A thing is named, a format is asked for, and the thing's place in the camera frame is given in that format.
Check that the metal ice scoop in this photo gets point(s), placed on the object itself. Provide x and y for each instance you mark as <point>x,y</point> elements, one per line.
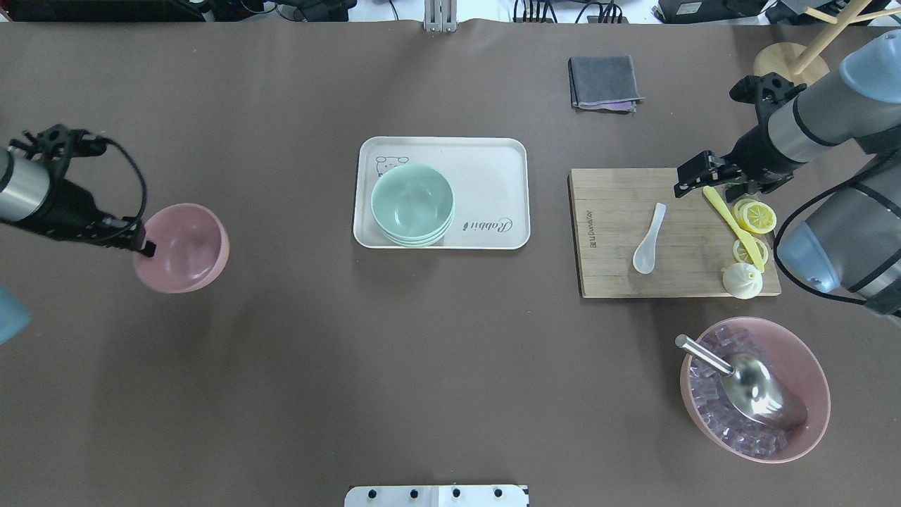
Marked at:
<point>750,386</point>

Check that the wooden stand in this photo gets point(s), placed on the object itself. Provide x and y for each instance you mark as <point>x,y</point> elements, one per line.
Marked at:
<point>803,64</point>

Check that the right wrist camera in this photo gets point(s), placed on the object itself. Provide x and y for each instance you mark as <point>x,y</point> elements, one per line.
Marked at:
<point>766,93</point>

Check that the metal frame post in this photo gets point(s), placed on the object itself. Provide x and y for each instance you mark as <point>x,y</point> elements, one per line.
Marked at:
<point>440,16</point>

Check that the white ceramic spoon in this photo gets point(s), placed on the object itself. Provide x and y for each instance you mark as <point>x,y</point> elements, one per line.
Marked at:
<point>645,254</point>

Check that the green bowl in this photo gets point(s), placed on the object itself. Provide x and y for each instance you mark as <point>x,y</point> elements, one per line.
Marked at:
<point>417,242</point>
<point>412,201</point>
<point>418,233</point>

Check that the yellow plastic knife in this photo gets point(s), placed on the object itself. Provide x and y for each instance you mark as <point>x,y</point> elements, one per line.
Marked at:
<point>744,237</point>

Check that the lemon slice near bun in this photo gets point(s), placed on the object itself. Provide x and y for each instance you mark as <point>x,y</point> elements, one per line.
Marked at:
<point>741,254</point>

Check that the small pink bowl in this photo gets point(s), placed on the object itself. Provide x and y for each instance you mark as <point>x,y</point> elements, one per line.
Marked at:
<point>192,249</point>

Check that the middle green bowl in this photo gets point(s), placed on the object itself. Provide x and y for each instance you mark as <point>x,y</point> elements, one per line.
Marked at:
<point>418,233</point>

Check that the white steamed bun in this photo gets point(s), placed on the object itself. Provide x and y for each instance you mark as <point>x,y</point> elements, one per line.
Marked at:
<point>742,280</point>

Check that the lower lemon slice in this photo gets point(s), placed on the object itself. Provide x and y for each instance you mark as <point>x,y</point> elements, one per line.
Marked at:
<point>737,211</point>

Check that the purple cloth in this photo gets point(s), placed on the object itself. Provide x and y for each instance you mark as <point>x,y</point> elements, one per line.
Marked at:
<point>617,106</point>

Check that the large pink bowl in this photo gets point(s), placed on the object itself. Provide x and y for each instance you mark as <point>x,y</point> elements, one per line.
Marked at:
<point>799,370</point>

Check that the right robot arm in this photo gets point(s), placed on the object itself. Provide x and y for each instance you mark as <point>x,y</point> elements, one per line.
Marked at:
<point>843,243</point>

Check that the clear ice cubes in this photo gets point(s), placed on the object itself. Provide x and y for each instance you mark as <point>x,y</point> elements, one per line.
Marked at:
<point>717,413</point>

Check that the bottom green bowl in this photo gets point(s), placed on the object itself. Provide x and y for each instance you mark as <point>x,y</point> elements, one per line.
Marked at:
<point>417,242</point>

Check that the bamboo cutting board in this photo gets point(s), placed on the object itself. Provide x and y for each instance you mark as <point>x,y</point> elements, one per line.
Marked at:
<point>612,210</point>

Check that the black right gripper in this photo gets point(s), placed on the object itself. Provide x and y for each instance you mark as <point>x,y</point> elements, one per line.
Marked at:
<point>752,153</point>

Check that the grey folded cloth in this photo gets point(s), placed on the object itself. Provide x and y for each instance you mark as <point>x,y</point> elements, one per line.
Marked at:
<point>602,79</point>

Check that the cream rabbit tray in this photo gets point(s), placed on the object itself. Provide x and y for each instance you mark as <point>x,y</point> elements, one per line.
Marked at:
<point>490,181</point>

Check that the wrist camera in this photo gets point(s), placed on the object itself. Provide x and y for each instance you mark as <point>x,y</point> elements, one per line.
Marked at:
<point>58,144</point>
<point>766,93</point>

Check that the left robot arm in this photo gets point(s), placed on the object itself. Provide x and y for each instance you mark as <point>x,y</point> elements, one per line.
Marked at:
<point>35,201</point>

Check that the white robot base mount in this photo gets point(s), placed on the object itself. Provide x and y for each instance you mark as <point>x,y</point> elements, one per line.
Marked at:
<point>439,495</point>

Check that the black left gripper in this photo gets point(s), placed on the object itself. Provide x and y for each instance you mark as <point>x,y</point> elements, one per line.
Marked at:
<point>68,209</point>

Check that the top lemon slice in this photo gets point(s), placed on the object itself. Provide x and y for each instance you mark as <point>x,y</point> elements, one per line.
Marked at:
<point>757,218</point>

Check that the top green bowl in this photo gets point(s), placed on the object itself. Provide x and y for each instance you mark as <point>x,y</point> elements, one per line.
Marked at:
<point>412,201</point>

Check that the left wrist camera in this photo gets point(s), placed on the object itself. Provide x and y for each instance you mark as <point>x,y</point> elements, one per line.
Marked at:
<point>58,144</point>

